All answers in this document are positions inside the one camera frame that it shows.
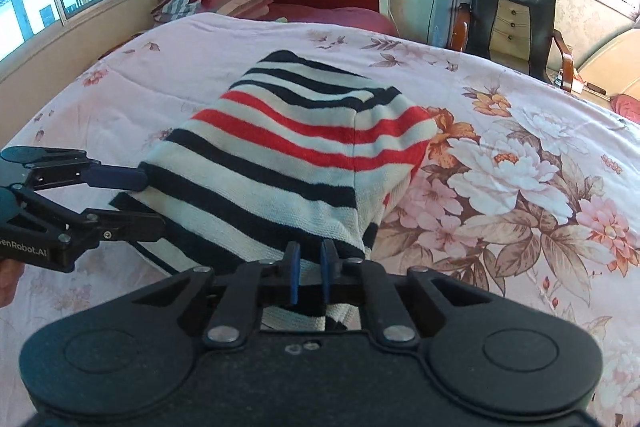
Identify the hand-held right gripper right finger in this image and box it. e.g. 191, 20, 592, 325
320, 239, 493, 342

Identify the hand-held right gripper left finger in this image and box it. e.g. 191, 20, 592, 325
132, 241, 302, 348

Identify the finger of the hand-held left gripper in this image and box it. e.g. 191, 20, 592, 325
12, 191, 167, 244
0, 147, 150, 192

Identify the striped knit sweater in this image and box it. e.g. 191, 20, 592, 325
109, 50, 440, 333

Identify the person's left hand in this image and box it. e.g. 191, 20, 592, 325
0, 259, 24, 309

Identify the pink floral blanket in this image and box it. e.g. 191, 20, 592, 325
0, 12, 640, 427

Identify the striped pink pillow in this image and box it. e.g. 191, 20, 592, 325
151, 0, 274, 24

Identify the dark pink pillow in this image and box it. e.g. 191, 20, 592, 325
260, 4, 399, 38

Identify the cream nightstand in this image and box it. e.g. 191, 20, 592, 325
547, 69, 618, 104

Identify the pink checked pillow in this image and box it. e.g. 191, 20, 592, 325
611, 94, 640, 125

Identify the cream round headboard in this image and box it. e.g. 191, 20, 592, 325
575, 14, 640, 98

